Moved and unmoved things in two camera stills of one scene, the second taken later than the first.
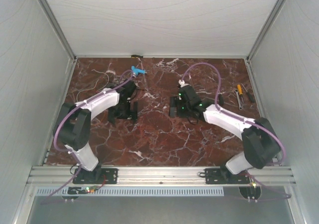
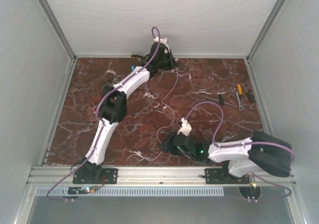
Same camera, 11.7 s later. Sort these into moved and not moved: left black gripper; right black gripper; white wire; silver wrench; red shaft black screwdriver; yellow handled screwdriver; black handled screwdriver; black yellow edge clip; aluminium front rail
Moved: left black gripper; white wire; right black gripper
Not moved: aluminium front rail; yellow handled screwdriver; black handled screwdriver; silver wrench; red shaft black screwdriver; black yellow edge clip
